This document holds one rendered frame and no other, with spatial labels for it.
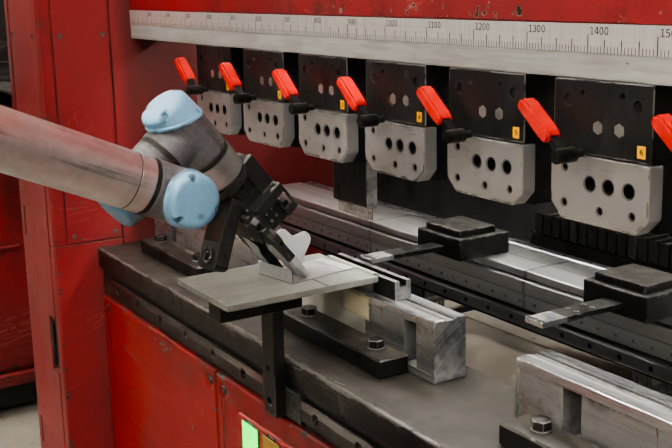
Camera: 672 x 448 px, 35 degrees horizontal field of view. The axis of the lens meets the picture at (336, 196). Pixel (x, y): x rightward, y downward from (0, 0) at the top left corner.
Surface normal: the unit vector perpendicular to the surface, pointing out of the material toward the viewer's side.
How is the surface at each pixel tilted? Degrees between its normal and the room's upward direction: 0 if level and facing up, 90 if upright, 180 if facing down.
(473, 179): 90
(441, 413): 0
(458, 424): 0
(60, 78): 90
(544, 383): 90
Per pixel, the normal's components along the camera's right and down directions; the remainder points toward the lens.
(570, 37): -0.85, 0.12
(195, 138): 0.61, 0.19
